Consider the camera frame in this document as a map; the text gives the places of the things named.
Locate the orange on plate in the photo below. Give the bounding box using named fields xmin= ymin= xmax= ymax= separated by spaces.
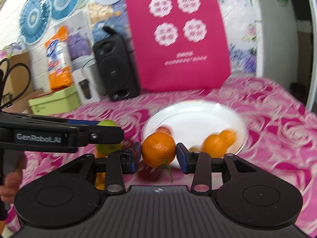
xmin=201 ymin=130 xmax=236 ymax=158

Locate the black speaker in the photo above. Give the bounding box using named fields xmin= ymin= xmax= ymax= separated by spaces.
xmin=93 ymin=26 xmax=140 ymax=101

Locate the orange tissue pack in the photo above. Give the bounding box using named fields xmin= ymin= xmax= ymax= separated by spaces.
xmin=45 ymin=26 xmax=73 ymax=91

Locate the black cable loop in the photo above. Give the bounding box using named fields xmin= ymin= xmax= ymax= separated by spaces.
xmin=0 ymin=58 xmax=32 ymax=110

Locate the green shoe box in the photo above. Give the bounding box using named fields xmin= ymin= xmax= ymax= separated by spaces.
xmin=28 ymin=85 xmax=81 ymax=115

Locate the dark red plum front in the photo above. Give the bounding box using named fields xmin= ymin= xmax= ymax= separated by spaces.
xmin=137 ymin=161 xmax=162 ymax=183

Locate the brown cardboard box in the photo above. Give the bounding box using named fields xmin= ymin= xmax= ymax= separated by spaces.
xmin=1 ymin=52 xmax=44 ymax=113

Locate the orange tangerine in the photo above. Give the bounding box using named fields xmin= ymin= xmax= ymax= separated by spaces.
xmin=141 ymin=132 xmax=176 ymax=168

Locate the white ceramic plate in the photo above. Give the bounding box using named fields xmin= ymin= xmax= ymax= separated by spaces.
xmin=142 ymin=100 xmax=248 ymax=154

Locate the green apple front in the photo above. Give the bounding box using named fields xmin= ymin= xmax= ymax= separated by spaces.
xmin=95 ymin=120 xmax=124 ymax=158

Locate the person's left hand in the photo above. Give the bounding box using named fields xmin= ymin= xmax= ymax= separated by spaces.
xmin=1 ymin=154 xmax=27 ymax=204

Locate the small red plum on plate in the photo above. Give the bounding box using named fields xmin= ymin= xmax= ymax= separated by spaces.
xmin=155 ymin=126 xmax=172 ymax=135

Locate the magenta tote bag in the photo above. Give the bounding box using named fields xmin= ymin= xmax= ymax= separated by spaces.
xmin=125 ymin=0 xmax=230 ymax=92

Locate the white cup box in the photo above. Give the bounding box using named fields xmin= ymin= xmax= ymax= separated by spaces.
xmin=53 ymin=11 xmax=103 ymax=104

